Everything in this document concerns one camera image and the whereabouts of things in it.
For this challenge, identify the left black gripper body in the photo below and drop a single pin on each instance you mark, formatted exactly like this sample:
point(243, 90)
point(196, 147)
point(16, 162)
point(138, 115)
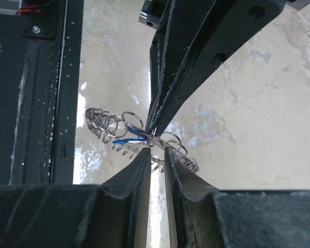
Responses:
point(152, 12)

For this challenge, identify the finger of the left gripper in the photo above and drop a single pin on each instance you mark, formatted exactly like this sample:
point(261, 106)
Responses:
point(178, 26)
point(229, 25)

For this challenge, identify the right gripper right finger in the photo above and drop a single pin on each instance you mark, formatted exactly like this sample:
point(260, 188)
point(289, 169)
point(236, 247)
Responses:
point(200, 215)

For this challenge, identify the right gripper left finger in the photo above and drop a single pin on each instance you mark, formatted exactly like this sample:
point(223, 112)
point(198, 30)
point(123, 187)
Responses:
point(113, 214)

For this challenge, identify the metal disc with keyrings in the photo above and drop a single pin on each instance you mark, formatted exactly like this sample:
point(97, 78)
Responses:
point(126, 134)

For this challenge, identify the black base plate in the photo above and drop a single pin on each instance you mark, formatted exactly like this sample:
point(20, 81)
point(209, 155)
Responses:
point(40, 51)

